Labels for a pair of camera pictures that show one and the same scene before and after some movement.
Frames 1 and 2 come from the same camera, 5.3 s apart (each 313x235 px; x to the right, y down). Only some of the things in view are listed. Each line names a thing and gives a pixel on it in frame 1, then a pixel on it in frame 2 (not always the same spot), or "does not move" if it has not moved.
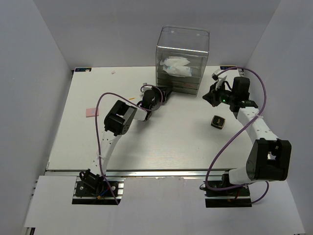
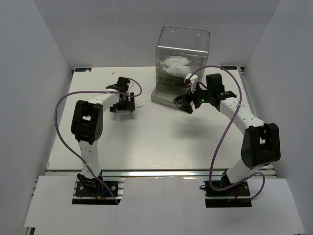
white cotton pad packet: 174,61 does not move
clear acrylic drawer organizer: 181,56 does not move
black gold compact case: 217,121 -> 179,100
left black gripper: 165,91 -> 128,105
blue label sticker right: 227,67 does not move
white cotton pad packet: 182,71 does not move
